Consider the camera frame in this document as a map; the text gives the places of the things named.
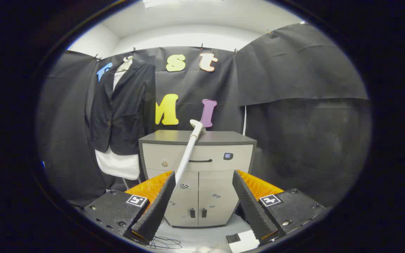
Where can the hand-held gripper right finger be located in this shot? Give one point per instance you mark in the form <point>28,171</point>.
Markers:
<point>250,207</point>

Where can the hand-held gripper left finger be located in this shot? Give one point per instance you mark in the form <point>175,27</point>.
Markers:
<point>160,203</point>

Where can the white garment steamer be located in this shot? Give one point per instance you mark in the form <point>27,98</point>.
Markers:
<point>188,151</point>

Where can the black suit jacket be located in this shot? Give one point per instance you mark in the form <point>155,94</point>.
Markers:
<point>128,105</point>

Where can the white and black box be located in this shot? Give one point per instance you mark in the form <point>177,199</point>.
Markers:
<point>246,241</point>

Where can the grey cabinet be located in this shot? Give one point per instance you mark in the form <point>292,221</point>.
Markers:
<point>211,189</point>

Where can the black backdrop cloth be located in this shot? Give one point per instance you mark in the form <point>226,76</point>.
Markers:
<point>294,70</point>

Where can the ceiling light panel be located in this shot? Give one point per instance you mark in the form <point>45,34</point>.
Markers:
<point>158,3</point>

